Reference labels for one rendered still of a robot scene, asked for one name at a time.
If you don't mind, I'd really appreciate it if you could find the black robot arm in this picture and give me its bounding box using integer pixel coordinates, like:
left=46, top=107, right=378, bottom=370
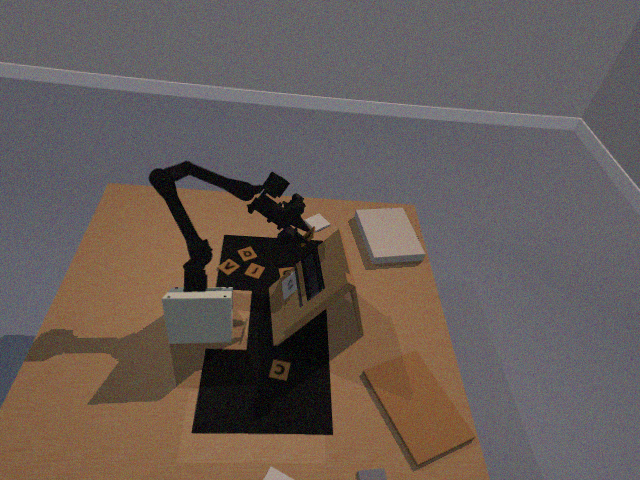
left=149, top=161, right=306, bottom=292

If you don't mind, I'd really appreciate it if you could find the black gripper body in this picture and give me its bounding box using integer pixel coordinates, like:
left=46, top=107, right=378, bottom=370
left=266, top=202, right=295, bottom=247

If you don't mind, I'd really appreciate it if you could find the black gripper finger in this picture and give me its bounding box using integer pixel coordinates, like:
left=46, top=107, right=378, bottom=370
left=291, top=215, right=310, bottom=232
left=289, top=227, right=308, bottom=244

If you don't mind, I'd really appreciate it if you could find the beige flat rectangular slab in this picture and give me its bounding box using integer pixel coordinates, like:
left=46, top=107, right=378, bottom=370
left=354, top=208, right=425, bottom=264

